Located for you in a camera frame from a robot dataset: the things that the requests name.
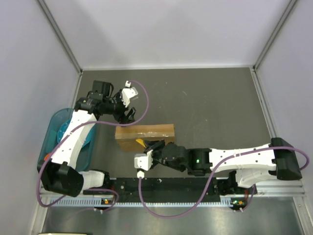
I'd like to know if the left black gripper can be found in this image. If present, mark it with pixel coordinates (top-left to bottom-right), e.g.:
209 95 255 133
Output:
103 90 135 127

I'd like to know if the yellow utility knife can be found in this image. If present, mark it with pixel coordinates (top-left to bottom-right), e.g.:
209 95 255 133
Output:
136 139 147 148

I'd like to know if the brown cardboard express box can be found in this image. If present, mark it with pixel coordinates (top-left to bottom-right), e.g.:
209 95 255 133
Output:
115 124 175 152

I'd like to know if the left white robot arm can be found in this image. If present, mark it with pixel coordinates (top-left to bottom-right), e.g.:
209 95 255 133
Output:
37 81 138 197

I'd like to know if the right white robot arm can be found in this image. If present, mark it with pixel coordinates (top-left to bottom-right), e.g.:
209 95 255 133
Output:
137 138 302 194

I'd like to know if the blue perforated plate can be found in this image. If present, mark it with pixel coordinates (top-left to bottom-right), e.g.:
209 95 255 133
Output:
57 119 96 147

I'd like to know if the teal plastic bin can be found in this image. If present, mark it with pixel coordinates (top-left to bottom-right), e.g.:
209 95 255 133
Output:
38 108 97 171

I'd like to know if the orange cup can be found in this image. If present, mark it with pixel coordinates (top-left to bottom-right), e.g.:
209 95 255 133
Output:
44 153 51 161

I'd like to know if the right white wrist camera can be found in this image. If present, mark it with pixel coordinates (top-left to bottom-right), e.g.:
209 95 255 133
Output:
134 150 153 179

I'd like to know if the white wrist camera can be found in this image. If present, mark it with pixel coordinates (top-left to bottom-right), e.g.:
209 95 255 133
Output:
121 81 138 108
134 150 153 179

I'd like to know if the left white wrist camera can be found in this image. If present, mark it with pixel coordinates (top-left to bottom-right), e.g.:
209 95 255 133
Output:
121 81 138 108

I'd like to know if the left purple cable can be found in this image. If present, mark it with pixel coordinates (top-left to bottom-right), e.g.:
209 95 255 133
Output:
36 80 150 213

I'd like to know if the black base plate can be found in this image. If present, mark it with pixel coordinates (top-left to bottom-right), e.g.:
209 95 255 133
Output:
83 176 255 203

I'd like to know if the grey cable duct rail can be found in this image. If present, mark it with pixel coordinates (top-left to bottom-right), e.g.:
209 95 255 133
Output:
50 197 234 208

